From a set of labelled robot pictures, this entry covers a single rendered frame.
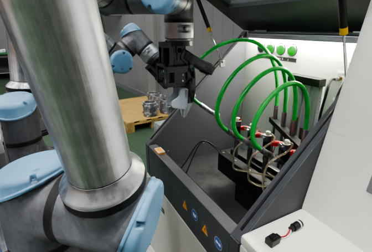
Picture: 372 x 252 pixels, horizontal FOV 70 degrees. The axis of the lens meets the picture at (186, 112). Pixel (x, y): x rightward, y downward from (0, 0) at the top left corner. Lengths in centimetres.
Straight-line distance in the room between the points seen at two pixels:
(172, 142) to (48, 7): 109
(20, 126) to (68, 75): 67
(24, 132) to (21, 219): 50
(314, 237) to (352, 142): 25
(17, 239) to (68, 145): 23
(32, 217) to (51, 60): 26
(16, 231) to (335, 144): 71
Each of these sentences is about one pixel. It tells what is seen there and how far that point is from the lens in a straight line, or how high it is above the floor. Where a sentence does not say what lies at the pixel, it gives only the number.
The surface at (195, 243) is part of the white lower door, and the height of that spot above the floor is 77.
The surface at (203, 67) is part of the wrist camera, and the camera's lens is 73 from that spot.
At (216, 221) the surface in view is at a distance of 82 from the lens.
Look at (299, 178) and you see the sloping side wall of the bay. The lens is 79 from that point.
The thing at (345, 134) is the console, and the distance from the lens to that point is 78.
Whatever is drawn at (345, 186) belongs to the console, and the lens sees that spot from 79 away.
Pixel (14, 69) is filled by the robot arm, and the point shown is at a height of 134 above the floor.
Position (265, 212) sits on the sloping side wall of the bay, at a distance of 76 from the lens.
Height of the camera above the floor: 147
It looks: 18 degrees down
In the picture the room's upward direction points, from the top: straight up
